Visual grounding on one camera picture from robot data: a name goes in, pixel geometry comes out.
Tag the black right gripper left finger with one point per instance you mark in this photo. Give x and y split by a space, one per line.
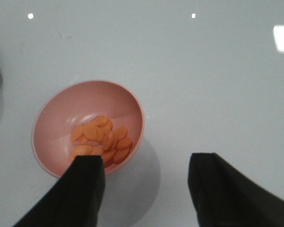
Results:
74 201

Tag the pink plastic bowl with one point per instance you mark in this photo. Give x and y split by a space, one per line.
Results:
79 104

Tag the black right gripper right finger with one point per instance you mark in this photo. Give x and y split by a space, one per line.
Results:
223 197

